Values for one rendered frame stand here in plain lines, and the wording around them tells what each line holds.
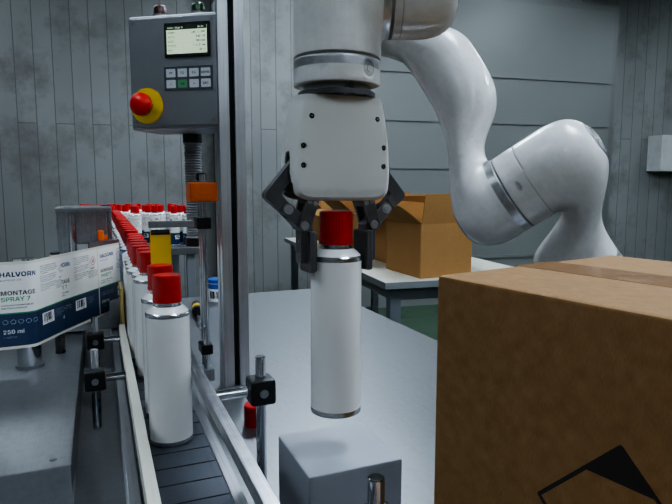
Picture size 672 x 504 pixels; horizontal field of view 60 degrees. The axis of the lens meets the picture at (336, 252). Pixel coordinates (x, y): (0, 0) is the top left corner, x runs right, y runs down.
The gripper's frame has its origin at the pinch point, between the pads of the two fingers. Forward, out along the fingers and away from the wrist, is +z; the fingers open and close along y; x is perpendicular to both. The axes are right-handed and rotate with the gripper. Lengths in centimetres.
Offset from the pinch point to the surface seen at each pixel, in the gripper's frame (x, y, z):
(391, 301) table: -166, -95, 42
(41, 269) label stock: -58, 31, 8
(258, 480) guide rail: 11.2, 11.1, 16.3
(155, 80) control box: -51, 12, -24
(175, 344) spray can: -15.2, 14.0, 11.9
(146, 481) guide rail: -1.2, 18.6, 21.0
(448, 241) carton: -165, -123, 17
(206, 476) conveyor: -6.7, 12.1, 24.5
